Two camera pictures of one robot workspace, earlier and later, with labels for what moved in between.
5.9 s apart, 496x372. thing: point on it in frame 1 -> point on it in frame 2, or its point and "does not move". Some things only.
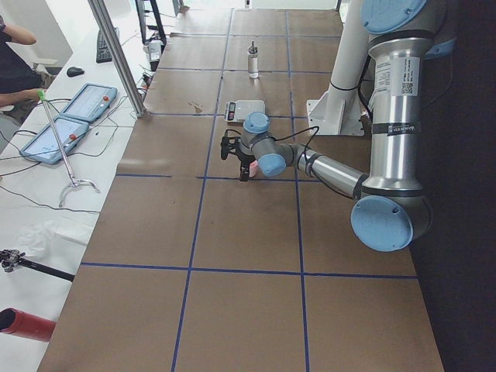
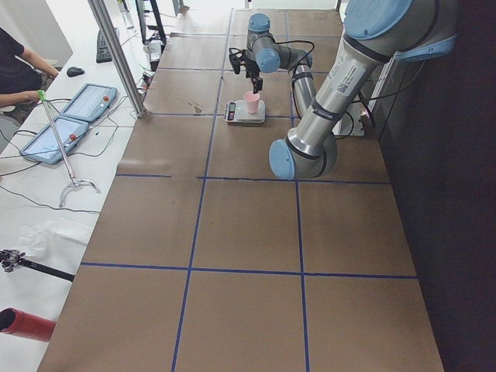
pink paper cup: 253,167 -> 252,99
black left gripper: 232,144 -> 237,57
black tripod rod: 11,259 does not move
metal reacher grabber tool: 74,183 does not move
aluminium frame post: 109,29 does not move
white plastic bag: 37,239 does not move
